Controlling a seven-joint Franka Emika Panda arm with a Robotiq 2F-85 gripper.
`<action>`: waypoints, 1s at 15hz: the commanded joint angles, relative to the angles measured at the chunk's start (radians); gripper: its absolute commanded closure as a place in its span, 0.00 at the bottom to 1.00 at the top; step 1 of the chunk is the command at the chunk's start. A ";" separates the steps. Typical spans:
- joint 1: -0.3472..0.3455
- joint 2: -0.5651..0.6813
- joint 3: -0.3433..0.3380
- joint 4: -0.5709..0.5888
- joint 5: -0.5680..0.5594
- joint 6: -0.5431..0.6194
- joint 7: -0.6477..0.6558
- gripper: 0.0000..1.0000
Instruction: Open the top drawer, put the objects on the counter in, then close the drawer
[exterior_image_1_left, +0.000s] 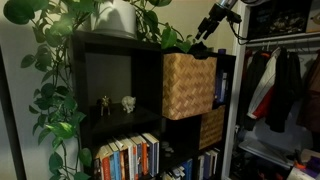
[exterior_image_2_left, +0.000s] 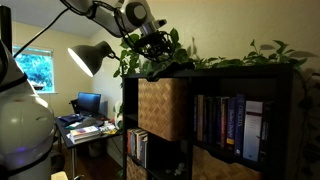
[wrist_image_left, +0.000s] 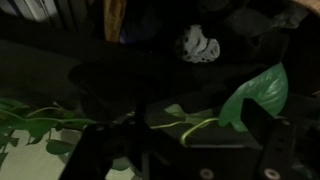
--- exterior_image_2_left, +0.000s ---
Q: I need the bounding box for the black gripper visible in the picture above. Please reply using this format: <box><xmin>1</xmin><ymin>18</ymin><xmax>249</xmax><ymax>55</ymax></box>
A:
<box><xmin>134</xmin><ymin>31</ymin><xmax>175</xmax><ymax>65</ymax></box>

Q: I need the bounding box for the woven bamboo basket drawer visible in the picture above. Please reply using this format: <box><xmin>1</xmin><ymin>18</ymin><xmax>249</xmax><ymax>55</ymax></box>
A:
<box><xmin>137</xmin><ymin>77</ymin><xmax>189</xmax><ymax>142</ymax></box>
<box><xmin>192</xmin><ymin>145</ymin><xmax>266</xmax><ymax>180</ymax></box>
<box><xmin>125</xmin><ymin>156</ymin><xmax>148</xmax><ymax>180</ymax></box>

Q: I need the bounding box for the green pothos plant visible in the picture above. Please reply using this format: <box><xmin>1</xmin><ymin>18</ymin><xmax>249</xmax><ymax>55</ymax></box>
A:
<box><xmin>112</xmin><ymin>28</ymin><xmax>320</xmax><ymax>180</ymax></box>

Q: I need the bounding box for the grey desk lamp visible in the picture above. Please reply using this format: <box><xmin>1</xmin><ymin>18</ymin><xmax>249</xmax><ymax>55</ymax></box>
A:
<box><xmin>67</xmin><ymin>40</ymin><xmax>125</xmax><ymax>78</ymax></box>

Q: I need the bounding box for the tan spine book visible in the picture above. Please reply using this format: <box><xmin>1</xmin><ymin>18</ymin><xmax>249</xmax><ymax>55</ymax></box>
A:
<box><xmin>195</xmin><ymin>94</ymin><xmax>205</xmax><ymax>143</ymax></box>

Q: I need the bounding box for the dark cube bookshelf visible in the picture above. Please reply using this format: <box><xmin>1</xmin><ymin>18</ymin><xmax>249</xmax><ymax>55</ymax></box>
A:
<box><xmin>121</xmin><ymin>63</ymin><xmax>296</xmax><ymax>180</ymax></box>

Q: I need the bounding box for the black computer monitor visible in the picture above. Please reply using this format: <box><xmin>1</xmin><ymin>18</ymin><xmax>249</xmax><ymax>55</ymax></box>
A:
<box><xmin>76</xmin><ymin>92</ymin><xmax>102</xmax><ymax>118</ymax></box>

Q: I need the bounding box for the small white printed box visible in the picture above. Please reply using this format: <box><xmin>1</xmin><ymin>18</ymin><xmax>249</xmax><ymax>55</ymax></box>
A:
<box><xmin>99</xmin><ymin>122</ymin><xmax>116</xmax><ymax>133</ymax></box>

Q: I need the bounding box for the brown red spine book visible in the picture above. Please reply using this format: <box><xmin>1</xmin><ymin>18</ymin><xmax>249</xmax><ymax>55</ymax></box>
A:
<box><xmin>219</xmin><ymin>96</ymin><xmax>230</xmax><ymax>149</ymax></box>

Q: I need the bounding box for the thin orange spine book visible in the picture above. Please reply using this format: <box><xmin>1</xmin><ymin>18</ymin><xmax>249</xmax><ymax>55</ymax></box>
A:
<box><xmin>126</xmin><ymin>128</ymin><xmax>133</xmax><ymax>155</ymax></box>

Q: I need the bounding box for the blue and white book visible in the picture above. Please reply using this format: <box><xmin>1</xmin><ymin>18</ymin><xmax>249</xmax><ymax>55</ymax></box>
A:
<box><xmin>141</xmin><ymin>132</ymin><xmax>149</xmax><ymax>169</ymax></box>

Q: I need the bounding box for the blue book yellow label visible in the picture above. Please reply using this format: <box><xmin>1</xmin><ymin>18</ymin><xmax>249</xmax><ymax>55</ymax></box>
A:
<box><xmin>226</xmin><ymin>96</ymin><xmax>238</xmax><ymax>152</ymax></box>

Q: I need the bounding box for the dark grey keyboard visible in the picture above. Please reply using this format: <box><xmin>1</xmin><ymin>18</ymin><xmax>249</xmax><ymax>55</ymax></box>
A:
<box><xmin>76</xmin><ymin>116</ymin><xmax>98</xmax><ymax>129</ymax></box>

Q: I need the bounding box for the blue Circuits textbook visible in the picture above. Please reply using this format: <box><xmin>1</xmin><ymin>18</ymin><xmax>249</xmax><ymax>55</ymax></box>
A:
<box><xmin>233</xmin><ymin>93</ymin><xmax>247</xmax><ymax>157</ymax></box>

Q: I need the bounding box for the colourful cover book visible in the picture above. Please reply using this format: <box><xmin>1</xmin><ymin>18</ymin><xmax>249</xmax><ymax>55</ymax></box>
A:
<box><xmin>69</xmin><ymin>125</ymin><xmax>101</xmax><ymax>138</ymax></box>

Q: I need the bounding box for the dark blue cloth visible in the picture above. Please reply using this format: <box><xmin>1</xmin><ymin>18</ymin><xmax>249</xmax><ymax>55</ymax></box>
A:
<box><xmin>58</xmin><ymin>113</ymin><xmax>84</xmax><ymax>124</ymax></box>

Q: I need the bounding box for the thick white book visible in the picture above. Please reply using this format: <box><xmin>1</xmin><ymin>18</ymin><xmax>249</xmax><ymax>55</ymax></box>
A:
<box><xmin>68</xmin><ymin>133</ymin><xmax>103</xmax><ymax>145</ymax></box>

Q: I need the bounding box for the dark desk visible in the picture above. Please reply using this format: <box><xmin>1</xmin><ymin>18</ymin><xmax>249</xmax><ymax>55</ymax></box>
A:
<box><xmin>54</xmin><ymin>113</ymin><xmax>123</xmax><ymax>180</ymax></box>

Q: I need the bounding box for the black book printed spine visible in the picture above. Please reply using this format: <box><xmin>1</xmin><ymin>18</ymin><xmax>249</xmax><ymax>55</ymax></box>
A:
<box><xmin>259</xmin><ymin>101</ymin><xmax>274</xmax><ymax>164</ymax></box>

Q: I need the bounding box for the light wooden block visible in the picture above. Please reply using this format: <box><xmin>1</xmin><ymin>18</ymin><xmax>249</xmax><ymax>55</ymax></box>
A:
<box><xmin>49</xmin><ymin>170</ymin><xmax>69</xmax><ymax>180</ymax></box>

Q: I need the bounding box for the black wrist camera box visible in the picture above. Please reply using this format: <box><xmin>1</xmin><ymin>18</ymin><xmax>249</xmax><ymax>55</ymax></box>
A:
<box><xmin>155</xmin><ymin>18</ymin><xmax>168</xmax><ymax>28</ymax></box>

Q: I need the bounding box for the long black cable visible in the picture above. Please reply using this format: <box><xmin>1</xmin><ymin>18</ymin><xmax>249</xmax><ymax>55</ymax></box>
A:
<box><xmin>12</xmin><ymin>7</ymin><xmax>71</xmax><ymax>58</ymax></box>

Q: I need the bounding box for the window with white frame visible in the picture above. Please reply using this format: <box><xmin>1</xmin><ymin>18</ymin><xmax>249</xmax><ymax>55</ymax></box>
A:
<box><xmin>12</xmin><ymin>45</ymin><xmax>56</xmax><ymax>95</ymax></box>

